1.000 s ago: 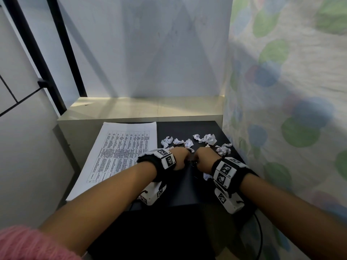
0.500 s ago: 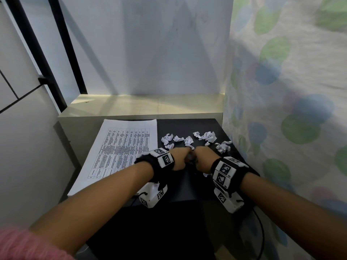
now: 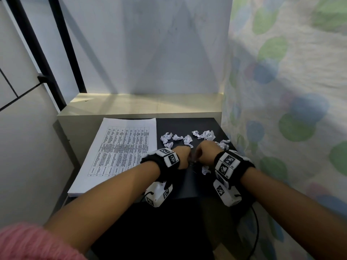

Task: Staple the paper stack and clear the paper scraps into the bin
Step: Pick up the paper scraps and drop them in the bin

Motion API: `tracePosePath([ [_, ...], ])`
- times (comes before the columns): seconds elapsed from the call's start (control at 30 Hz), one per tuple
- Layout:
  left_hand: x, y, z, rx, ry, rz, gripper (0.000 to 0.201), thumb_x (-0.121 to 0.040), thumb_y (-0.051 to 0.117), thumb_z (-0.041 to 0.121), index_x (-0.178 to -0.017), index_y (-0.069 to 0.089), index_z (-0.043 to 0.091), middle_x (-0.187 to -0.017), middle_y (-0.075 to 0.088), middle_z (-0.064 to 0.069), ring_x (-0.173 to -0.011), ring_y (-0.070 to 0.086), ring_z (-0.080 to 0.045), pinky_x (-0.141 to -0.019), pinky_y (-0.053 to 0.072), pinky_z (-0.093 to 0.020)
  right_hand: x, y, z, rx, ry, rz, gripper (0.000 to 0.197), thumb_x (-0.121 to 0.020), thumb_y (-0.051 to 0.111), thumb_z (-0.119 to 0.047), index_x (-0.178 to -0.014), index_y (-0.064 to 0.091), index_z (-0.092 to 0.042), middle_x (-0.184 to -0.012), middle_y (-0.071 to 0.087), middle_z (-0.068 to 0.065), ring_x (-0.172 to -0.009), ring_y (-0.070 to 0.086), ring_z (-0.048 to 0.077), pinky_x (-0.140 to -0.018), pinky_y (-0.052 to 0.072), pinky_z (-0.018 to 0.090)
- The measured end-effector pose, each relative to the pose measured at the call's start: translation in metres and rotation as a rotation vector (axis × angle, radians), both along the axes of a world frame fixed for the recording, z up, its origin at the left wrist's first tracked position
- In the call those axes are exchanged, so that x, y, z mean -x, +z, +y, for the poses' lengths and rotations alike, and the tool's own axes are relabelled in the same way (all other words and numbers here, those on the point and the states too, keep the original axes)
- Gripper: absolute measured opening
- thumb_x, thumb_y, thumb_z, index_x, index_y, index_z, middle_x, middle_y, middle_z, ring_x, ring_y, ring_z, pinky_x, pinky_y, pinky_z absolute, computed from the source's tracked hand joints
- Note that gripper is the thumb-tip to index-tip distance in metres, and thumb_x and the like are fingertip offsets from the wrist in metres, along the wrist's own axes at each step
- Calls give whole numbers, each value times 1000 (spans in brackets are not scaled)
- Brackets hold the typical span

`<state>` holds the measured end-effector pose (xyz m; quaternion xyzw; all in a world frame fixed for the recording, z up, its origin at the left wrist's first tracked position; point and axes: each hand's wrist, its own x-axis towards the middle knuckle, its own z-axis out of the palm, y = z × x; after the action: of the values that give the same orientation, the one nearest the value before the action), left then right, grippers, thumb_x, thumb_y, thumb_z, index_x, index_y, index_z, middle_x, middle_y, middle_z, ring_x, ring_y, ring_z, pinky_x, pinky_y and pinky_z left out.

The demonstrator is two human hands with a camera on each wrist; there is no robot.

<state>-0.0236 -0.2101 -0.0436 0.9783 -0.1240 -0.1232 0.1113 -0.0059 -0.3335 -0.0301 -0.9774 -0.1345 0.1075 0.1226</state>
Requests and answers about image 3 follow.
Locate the person's right hand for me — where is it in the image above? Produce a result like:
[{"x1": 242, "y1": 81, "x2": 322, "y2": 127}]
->
[{"x1": 194, "y1": 140, "x2": 224, "y2": 167}]

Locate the person's left hand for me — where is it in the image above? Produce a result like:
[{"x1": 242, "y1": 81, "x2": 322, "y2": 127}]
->
[{"x1": 173, "y1": 145, "x2": 192, "y2": 170}]

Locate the person's left forearm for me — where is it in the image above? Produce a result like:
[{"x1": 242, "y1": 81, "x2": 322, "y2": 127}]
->
[{"x1": 44, "y1": 160, "x2": 161, "y2": 253}]

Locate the person's right forearm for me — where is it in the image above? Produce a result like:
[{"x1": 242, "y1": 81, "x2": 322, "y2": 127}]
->
[{"x1": 240, "y1": 167, "x2": 347, "y2": 260}]

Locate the pile of crumpled paper balls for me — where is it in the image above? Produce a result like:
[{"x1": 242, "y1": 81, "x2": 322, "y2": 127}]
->
[{"x1": 160, "y1": 130, "x2": 231, "y2": 176}]

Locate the stack of printed paper sheets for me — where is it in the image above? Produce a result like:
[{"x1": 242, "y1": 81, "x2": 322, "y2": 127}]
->
[{"x1": 67, "y1": 118, "x2": 158, "y2": 198}]

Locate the beige wooden ledge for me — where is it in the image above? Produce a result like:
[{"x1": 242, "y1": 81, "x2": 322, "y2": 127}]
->
[{"x1": 57, "y1": 93, "x2": 224, "y2": 120}]

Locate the dotted pastel fabric sheet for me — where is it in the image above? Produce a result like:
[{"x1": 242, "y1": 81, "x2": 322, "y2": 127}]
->
[{"x1": 221, "y1": 0, "x2": 347, "y2": 260}]

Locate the pink fuzzy sleeve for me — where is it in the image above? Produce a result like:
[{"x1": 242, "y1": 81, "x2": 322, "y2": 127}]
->
[{"x1": 0, "y1": 222, "x2": 88, "y2": 260}]

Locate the white wrist camera with markers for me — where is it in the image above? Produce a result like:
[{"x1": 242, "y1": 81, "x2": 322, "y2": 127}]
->
[
  {"x1": 140, "y1": 148, "x2": 181, "y2": 208},
  {"x1": 213, "y1": 149, "x2": 256, "y2": 208}
]

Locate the black cable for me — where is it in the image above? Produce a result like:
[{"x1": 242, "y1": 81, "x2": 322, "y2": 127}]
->
[{"x1": 245, "y1": 205, "x2": 260, "y2": 260}]

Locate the black metal frame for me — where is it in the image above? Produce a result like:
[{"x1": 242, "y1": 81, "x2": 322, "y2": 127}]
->
[{"x1": 5, "y1": 0, "x2": 88, "y2": 111}]

